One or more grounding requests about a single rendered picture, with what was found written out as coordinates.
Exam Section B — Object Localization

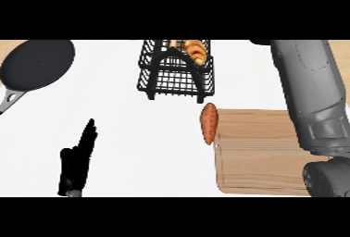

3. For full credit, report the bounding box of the black wire tiered basket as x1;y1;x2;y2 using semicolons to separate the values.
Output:
135;39;217;105

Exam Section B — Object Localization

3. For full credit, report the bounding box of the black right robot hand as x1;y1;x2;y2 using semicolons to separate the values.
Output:
248;39;274;46

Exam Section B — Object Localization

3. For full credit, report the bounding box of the orange sweet potato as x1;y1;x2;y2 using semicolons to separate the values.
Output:
199;102;220;146

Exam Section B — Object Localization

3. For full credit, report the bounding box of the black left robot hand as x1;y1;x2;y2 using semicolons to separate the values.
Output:
56;118;100;197

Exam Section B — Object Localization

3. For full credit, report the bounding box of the golden croissant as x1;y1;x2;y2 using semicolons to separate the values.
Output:
183;39;209;67

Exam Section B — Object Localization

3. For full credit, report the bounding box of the black frying pan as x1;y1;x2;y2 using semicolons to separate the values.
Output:
0;39;76;116

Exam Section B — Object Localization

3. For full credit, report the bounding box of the wooden cutting board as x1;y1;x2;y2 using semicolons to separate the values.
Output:
211;108;336;197

